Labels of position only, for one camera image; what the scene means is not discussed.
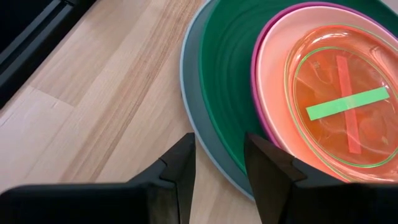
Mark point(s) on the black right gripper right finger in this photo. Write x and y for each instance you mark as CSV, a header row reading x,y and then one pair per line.
x,y
311,202

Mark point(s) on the green transparent small plate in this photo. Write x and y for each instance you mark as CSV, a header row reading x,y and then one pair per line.
x,y
348,103

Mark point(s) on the light blue large plate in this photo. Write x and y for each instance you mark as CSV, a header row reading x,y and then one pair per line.
x,y
194,102

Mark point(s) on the peach plastic plate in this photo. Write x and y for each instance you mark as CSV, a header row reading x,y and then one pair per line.
x,y
273,77

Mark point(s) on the magenta plastic plate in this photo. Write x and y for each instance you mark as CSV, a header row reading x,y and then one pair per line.
x,y
253,84

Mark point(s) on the black metal table frame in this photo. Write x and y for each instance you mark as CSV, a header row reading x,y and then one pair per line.
x,y
25,40

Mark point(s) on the dark green large plate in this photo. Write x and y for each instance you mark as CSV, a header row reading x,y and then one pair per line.
x,y
227,77

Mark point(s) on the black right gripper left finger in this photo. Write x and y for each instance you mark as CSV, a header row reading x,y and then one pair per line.
x,y
93,202

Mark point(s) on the orange transparent small plate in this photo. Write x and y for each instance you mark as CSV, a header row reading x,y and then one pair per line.
x,y
317,93

